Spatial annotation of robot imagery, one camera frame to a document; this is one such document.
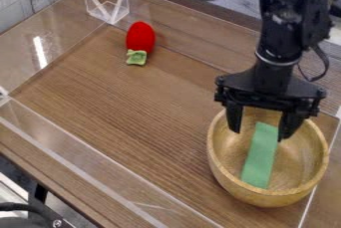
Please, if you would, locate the black table leg frame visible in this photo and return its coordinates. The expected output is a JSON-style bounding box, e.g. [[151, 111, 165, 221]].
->
[[0, 181, 77, 228]]

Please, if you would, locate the brown wooden bowl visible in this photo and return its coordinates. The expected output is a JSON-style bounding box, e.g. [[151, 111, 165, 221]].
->
[[206, 108, 329, 208]]

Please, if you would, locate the red plush strawberry toy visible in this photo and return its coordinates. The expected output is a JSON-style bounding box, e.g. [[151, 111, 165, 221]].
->
[[126, 21, 157, 66]]

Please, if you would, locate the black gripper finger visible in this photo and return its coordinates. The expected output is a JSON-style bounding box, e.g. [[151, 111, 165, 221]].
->
[[226, 102, 244, 133], [278, 111, 307, 140]]

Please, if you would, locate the clear acrylic tray wall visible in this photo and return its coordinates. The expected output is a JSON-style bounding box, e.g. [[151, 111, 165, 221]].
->
[[0, 88, 222, 228]]

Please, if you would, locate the green stick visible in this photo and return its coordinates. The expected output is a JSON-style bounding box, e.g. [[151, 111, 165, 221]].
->
[[241, 122, 278, 189]]

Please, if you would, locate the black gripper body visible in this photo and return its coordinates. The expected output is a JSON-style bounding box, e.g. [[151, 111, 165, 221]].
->
[[214, 66, 327, 117]]

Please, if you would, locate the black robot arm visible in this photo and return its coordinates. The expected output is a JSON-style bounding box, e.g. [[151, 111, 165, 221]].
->
[[214, 0, 332, 140]]

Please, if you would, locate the clear acrylic corner bracket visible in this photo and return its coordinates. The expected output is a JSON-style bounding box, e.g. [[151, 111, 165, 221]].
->
[[85, 0, 130, 25]]

